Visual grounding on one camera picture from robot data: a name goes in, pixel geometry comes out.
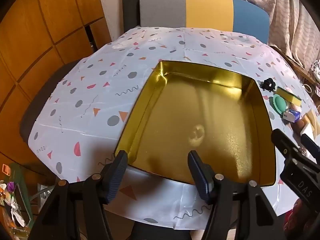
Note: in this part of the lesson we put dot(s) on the clear bin of wrappers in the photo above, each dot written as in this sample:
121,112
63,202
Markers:
15,200

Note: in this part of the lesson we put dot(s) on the dark grey seat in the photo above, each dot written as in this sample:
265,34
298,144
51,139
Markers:
32,115

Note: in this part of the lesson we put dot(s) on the beige patterned curtain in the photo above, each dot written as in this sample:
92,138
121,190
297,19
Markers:
282,17

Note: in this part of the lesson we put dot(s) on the green round container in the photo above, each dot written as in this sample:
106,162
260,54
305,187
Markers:
280,103

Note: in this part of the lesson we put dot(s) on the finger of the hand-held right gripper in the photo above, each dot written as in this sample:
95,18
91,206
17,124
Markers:
311,145
283,142

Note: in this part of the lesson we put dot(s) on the gold tin tray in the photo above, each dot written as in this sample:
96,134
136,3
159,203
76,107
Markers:
212,120

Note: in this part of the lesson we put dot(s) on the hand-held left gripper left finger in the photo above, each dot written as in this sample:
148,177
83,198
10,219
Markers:
117,176

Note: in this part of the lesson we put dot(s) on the grey yellow blue chair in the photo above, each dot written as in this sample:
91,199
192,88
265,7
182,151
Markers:
207,10

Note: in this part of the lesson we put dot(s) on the brown wooden frame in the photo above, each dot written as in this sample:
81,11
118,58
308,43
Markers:
292,62

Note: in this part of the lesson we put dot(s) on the beige brown brush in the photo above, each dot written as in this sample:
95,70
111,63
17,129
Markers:
300,126

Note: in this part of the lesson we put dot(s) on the blue white box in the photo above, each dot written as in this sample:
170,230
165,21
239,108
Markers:
291,116

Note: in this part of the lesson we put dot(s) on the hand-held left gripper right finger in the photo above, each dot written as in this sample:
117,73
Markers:
198,176

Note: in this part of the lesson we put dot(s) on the black roll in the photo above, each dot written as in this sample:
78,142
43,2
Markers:
130,7

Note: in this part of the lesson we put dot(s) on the yellow green sponge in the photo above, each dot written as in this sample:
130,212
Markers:
292,100

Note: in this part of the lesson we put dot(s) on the patterned white tablecloth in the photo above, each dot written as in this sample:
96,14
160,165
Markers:
100,92

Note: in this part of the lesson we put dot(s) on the black white patterned cloth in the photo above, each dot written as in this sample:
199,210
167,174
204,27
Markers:
315,70

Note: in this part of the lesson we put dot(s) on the wooden cabinet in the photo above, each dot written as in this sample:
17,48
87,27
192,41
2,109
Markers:
37,30

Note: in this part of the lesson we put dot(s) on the pink soft item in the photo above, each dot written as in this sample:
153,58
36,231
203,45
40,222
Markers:
288,89

